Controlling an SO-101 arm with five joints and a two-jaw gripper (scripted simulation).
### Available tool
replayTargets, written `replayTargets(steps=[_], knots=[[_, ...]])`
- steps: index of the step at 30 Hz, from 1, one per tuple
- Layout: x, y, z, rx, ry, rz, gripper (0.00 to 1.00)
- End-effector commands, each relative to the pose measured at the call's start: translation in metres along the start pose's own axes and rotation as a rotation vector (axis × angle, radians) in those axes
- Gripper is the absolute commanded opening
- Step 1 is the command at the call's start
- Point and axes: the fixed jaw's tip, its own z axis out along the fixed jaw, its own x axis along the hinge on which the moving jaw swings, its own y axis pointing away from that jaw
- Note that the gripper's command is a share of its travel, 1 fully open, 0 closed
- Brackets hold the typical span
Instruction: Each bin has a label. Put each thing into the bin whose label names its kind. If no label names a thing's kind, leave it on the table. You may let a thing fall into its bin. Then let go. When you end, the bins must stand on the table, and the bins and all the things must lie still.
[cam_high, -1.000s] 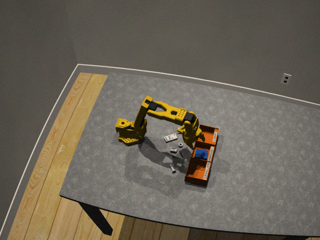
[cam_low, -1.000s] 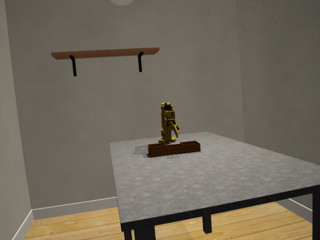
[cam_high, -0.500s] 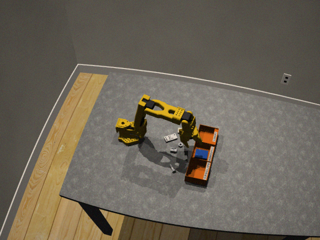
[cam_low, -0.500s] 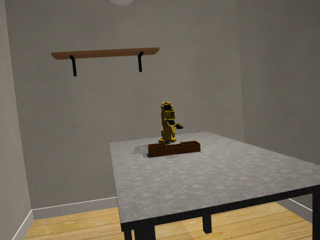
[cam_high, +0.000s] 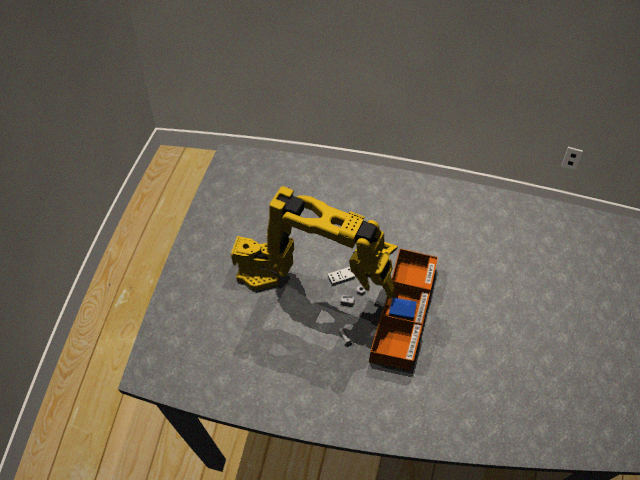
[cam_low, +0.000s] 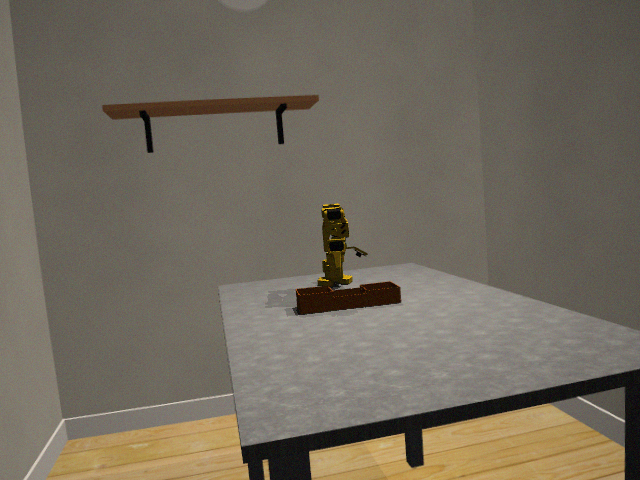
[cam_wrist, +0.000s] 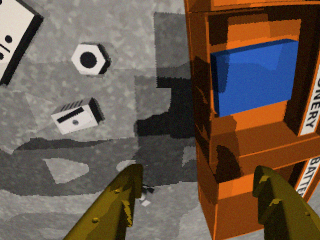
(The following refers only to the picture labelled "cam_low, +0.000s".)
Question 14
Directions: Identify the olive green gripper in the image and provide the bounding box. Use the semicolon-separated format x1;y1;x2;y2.
325;237;368;278

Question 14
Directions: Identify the orange three-compartment bin rack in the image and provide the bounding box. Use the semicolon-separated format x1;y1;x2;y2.
296;281;401;314

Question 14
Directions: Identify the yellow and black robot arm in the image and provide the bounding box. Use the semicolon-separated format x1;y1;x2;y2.
318;204;353;286

